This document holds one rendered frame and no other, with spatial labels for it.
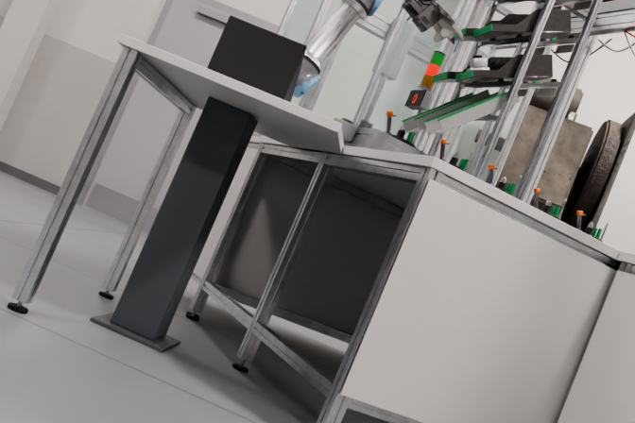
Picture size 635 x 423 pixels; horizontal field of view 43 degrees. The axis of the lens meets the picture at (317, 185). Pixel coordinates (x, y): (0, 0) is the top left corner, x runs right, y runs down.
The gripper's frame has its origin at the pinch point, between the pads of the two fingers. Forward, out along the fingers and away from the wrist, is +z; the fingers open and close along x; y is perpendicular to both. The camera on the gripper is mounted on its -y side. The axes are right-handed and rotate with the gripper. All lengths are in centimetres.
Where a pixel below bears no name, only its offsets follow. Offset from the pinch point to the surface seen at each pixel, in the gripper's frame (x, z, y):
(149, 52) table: 10, -56, 78
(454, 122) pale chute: 4.5, 19.0, 19.3
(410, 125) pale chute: -22.2, 13.8, 25.0
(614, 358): 30, 98, 34
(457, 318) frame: 30, 58, 61
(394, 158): 14.9, 13.6, 43.1
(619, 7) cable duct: -115, 48, -109
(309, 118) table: 20, -12, 56
